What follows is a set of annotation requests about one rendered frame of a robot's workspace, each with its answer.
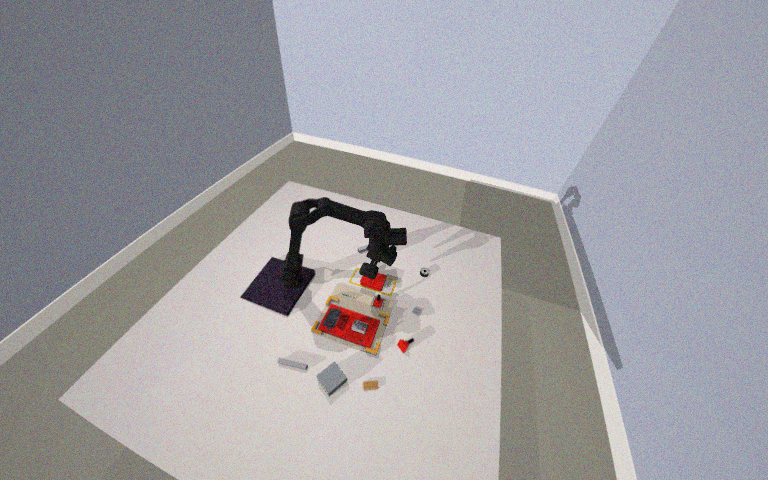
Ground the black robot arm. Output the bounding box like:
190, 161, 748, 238
280, 197, 407, 289

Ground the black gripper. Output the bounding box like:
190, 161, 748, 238
359, 239, 389, 279

